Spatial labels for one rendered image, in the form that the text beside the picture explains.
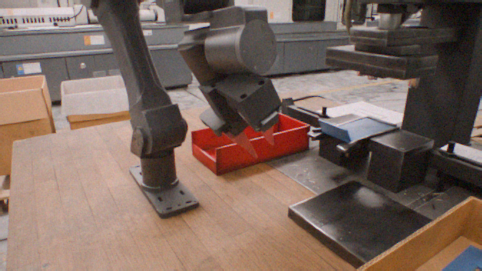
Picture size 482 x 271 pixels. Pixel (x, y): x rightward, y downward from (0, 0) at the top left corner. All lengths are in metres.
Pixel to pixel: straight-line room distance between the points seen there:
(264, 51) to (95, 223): 0.38
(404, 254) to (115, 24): 0.53
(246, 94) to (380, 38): 0.32
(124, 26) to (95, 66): 4.34
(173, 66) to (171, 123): 4.61
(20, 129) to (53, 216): 2.06
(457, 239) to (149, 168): 0.50
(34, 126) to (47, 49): 2.34
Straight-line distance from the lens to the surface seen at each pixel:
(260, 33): 0.36
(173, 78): 5.18
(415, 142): 0.68
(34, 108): 2.61
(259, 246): 0.49
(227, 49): 0.35
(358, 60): 0.65
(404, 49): 0.63
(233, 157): 0.66
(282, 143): 0.73
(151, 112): 0.54
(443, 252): 0.54
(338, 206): 0.55
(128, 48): 0.58
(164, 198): 0.59
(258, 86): 0.36
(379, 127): 0.72
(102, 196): 0.65
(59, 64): 4.90
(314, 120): 0.80
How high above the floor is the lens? 1.22
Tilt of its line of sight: 22 degrees down
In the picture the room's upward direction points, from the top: straight up
